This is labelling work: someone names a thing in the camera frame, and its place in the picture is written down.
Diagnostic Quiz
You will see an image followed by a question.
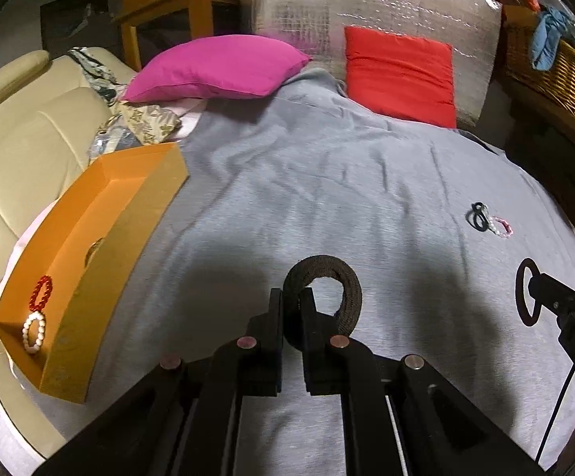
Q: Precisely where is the magenta pillow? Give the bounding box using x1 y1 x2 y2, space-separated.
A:
123 35 310 103

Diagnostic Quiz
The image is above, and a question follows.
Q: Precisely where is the dark brown woven bangle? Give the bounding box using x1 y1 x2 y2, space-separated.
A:
282 255 363 350

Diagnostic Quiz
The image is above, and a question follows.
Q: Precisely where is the red bead bracelet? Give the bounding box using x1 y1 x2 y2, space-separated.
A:
29 274 54 312

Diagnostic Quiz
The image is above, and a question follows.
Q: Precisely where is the cream leather armchair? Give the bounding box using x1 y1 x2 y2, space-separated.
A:
0 50 110 472

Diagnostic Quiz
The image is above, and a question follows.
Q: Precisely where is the red pillow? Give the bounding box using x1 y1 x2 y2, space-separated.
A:
345 26 456 128

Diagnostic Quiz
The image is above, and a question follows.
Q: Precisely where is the silver insulation foil sheet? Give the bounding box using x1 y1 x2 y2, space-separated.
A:
245 0 502 129

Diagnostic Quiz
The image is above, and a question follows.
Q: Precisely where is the white pearl bead bracelet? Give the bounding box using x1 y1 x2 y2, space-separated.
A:
22 311 48 356

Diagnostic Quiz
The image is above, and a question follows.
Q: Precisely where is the floral patterned cloth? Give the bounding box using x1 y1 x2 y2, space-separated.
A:
111 102 181 145

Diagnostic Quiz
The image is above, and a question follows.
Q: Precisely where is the gold metal bangle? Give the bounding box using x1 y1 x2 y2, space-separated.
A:
84 238 104 268

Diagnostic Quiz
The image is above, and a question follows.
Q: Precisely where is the orange cardboard box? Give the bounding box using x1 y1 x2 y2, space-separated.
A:
0 143 189 403

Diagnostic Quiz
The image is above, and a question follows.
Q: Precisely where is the blue cloth in basket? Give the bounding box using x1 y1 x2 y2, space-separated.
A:
529 8 571 72

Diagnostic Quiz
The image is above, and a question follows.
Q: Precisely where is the maroon bangle ring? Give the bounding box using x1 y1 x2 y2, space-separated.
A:
514 257 541 328

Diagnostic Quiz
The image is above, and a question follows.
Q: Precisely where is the black hair tie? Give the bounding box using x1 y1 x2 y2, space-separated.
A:
466 201 491 233

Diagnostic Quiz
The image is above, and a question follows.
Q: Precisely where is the clear plastic bag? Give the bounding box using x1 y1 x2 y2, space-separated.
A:
88 126 135 163

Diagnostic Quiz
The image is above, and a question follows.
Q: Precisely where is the wicker basket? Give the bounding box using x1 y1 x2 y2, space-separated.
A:
502 6 575 118

